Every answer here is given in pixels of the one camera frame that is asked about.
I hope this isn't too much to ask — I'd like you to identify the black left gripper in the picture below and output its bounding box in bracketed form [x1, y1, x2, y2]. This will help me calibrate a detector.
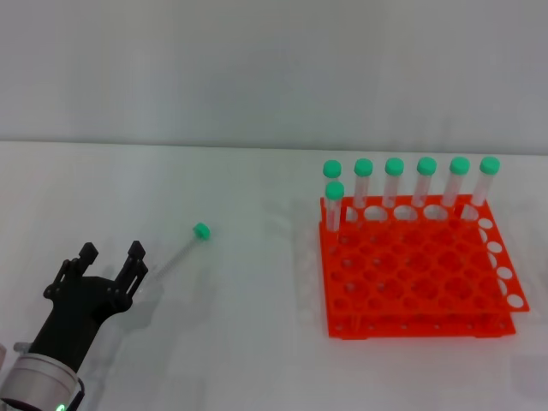
[32, 240, 149, 374]

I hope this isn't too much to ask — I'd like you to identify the clear test tube green cap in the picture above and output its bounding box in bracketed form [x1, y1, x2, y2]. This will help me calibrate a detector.
[411, 156, 438, 209]
[383, 157, 406, 209]
[136, 222, 212, 297]
[353, 158, 374, 222]
[440, 156, 472, 209]
[322, 159, 344, 206]
[469, 156, 502, 220]
[325, 181, 346, 235]

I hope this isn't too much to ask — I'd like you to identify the orange test tube rack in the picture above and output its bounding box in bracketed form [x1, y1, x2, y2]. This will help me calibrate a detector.
[319, 194, 531, 342]

